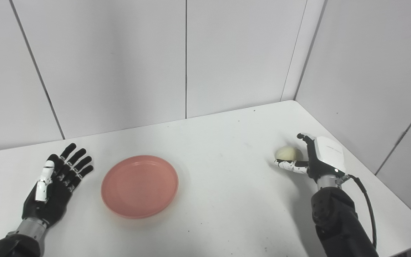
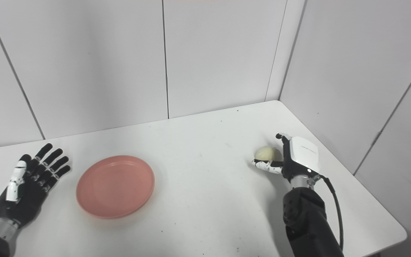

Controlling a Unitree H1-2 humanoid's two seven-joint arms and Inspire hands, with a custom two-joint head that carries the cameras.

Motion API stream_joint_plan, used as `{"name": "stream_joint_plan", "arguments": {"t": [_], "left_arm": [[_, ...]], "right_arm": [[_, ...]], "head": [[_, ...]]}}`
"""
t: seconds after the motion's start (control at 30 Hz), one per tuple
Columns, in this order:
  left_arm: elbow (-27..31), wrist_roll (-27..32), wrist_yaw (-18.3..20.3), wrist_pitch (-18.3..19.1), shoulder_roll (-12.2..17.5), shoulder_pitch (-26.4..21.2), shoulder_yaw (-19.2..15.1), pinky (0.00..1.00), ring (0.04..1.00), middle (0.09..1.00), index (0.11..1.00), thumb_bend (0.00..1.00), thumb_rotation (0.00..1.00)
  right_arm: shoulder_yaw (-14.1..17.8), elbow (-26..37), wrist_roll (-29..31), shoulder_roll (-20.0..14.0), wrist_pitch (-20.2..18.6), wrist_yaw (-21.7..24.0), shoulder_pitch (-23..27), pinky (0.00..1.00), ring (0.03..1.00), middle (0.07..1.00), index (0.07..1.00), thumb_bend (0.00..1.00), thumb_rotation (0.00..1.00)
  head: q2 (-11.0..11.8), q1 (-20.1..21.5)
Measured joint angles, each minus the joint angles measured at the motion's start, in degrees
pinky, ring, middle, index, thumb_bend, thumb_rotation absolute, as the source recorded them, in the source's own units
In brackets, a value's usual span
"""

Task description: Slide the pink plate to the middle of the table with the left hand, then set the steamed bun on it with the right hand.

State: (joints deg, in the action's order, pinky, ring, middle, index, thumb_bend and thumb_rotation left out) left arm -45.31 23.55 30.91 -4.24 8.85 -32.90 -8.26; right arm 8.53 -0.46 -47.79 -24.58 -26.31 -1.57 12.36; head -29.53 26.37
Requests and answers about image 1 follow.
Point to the cream steamed bun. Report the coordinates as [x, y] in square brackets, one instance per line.
[288, 152]

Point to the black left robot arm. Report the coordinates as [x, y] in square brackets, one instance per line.
[20, 242]

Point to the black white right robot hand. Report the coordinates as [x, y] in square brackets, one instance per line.
[328, 157]

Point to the pink round plate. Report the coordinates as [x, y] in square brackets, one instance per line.
[139, 187]

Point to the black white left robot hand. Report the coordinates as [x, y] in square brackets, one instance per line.
[48, 207]

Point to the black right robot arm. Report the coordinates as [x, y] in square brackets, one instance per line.
[337, 221]

